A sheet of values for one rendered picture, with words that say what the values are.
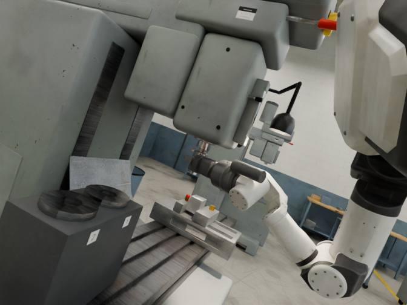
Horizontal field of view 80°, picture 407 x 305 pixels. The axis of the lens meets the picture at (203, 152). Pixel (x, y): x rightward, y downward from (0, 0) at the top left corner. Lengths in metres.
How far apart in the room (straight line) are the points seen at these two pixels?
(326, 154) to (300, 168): 0.76
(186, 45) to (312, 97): 6.89
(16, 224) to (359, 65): 0.52
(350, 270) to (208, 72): 0.60
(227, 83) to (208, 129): 0.14
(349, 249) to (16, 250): 0.61
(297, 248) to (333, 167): 6.71
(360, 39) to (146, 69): 0.61
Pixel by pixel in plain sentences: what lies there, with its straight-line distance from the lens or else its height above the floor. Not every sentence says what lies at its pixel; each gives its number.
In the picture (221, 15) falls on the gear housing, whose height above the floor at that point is 1.66.
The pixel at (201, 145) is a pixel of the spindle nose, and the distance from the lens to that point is 0.79.
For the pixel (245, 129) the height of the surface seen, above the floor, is 1.39.
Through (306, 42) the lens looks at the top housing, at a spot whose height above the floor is 1.73.
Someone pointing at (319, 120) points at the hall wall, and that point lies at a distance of 7.44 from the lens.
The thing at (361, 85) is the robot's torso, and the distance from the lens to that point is 0.39.
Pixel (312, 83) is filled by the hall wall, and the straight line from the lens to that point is 7.70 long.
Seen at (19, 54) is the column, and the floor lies 1.35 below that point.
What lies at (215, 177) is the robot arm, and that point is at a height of 1.22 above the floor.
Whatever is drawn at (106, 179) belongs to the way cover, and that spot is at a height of 1.03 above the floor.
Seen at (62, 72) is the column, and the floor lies 1.35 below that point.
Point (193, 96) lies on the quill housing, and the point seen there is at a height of 1.42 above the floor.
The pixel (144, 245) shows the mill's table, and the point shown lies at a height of 0.94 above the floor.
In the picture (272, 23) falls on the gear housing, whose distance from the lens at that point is 0.75.
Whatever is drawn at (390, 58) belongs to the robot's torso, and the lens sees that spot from 0.32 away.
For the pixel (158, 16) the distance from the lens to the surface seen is 0.91.
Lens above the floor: 1.32
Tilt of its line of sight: 3 degrees down
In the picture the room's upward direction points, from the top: 21 degrees clockwise
